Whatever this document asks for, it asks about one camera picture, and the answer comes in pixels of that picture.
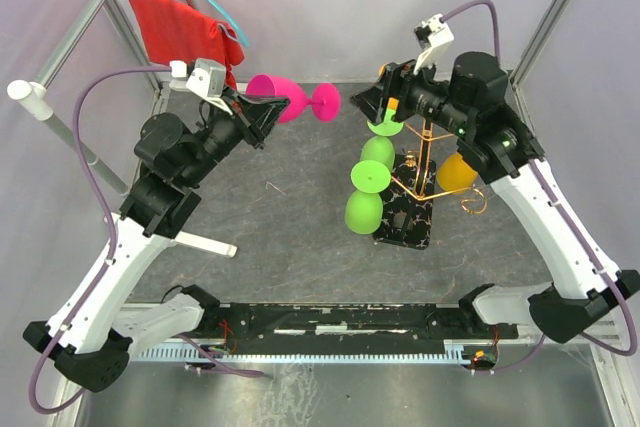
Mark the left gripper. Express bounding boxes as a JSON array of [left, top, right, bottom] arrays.
[[181, 83, 292, 186]]

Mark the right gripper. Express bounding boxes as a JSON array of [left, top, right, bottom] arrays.
[[349, 48, 475, 137]]

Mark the orange plastic goblet front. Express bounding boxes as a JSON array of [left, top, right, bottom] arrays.
[[378, 64, 399, 112]]

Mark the orange plastic goblet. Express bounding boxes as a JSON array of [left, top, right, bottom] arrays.
[[378, 64, 399, 112], [436, 152, 478, 191]]

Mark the pink plastic goblet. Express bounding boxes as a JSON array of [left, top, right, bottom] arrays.
[[248, 74, 341, 123]]

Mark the green plastic goblet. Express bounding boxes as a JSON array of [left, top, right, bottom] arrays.
[[360, 119, 404, 171], [345, 160, 391, 235]]

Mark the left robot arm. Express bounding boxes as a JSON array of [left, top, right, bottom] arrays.
[[23, 87, 290, 393]]

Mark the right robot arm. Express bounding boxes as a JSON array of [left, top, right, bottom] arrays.
[[350, 51, 639, 356]]

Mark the red cloth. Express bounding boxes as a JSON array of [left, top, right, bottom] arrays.
[[128, 0, 244, 87]]

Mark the white stand foot front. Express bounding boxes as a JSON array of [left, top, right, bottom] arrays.
[[172, 232, 237, 258]]

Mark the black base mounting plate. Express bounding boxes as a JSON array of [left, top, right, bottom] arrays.
[[188, 303, 518, 354]]

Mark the grey clothes stand pole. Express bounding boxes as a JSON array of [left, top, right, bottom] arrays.
[[1, 0, 156, 200]]

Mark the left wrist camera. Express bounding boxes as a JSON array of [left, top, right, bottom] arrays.
[[169, 58, 231, 113]]

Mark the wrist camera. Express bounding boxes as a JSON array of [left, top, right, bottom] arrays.
[[169, 58, 231, 113], [413, 14, 455, 75]]

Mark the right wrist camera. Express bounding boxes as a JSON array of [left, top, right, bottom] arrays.
[[413, 14, 455, 75]]

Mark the gold wire wine glass rack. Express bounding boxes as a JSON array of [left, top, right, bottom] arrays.
[[372, 120, 488, 250]]

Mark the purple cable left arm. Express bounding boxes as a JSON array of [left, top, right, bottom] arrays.
[[29, 65, 266, 414]]

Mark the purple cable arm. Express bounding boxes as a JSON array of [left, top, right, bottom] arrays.
[[29, 65, 266, 414], [442, 0, 640, 376]]

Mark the white cable duct strip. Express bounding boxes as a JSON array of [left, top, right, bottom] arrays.
[[134, 341, 471, 366]]

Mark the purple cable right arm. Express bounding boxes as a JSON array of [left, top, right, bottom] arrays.
[[442, 0, 640, 376]]

